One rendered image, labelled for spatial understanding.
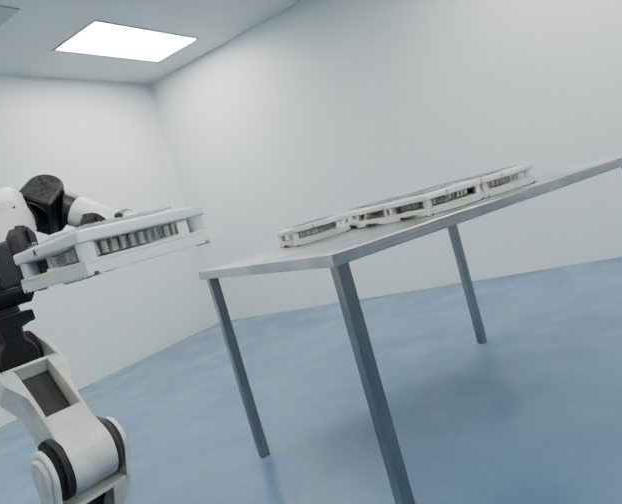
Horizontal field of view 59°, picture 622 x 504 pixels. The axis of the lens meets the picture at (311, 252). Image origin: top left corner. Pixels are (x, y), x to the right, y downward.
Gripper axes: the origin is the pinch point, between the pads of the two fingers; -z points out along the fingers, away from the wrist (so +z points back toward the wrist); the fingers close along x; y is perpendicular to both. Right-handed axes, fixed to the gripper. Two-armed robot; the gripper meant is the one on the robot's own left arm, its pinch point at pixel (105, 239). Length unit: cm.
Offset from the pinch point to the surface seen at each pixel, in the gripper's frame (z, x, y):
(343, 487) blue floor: 42, 103, -71
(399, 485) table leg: -4, 84, -54
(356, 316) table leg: -6, 36, -56
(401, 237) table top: -12, 20, -75
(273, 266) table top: 27, 19, -59
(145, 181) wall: 448, -84, -239
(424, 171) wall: 181, -3, -364
